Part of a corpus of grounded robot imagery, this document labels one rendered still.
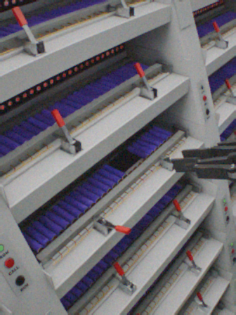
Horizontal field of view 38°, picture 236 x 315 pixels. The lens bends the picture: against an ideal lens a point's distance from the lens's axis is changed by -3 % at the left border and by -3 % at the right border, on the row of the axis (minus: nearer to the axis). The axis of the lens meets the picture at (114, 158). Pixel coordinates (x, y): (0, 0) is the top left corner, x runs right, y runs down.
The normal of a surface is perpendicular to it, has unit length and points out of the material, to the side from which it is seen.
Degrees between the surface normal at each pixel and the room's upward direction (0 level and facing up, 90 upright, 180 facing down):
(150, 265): 20
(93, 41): 110
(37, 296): 90
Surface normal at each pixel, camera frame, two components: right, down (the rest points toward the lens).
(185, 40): 0.72, 0.08
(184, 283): -0.03, -0.78
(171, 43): -0.62, 0.50
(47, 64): 0.78, 0.37
